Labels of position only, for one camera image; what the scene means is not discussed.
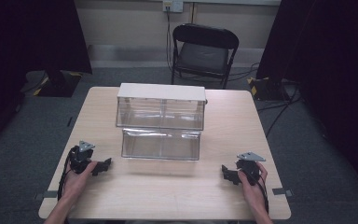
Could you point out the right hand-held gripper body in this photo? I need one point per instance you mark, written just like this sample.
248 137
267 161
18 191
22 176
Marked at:
249 166

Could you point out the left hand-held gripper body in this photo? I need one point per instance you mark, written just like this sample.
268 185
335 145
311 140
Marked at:
80 160

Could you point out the person's left hand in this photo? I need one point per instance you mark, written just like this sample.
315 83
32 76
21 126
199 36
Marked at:
76 183

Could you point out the person's right hand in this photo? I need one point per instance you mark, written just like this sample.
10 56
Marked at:
252 194

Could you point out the grey tape strip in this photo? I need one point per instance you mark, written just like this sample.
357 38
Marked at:
282 191
46 194

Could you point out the clear plastic drawer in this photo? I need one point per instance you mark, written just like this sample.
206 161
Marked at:
161 145

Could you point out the black stand base striped tape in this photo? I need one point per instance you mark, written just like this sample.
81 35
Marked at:
59 84
267 88

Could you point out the clear drawer cabinet white top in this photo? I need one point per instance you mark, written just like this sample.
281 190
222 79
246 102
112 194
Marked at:
161 105

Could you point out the black folding chair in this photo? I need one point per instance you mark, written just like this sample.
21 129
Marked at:
203 53

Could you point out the dark curtain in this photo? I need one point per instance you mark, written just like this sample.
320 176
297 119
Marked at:
28 46
332 62

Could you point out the white wall outlet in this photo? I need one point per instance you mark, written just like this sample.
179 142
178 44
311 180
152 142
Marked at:
173 5

